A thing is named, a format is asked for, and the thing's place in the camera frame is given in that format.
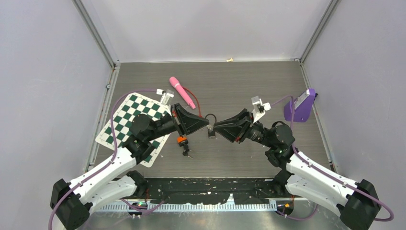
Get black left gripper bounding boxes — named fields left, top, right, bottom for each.
left=147, top=103, right=209, bottom=141

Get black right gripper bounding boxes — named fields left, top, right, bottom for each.
left=213, top=108, right=275, bottom=148

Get red cable padlock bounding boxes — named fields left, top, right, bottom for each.
left=183, top=87, right=202, bottom=117

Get orange black padlock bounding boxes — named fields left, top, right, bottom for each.
left=177, top=136, right=189, bottom=147

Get black cable padlock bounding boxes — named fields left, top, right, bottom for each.
left=204, top=113, right=217, bottom=139

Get black headed keys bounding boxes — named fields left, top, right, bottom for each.
left=182, top=145, right=192, bottom=159

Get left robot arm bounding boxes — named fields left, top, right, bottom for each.
left=48, top=103, right=209, bottom=230

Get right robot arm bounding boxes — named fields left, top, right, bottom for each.
left=213, top=109, right=382, bottom=230

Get pink toy microphone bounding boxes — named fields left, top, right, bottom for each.
left=169, top=76, right=196, bottom=109

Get green white chessboard mat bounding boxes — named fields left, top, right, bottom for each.
left=95, top=92, right=170, bottom=168

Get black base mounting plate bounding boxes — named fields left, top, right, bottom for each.
left=147, top=178, right=297, bottom=205

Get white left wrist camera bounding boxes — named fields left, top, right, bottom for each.
left=156, top=89, right=174, bottom=106

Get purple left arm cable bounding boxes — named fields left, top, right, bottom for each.
left=47, top=89, right=169, bottom=230

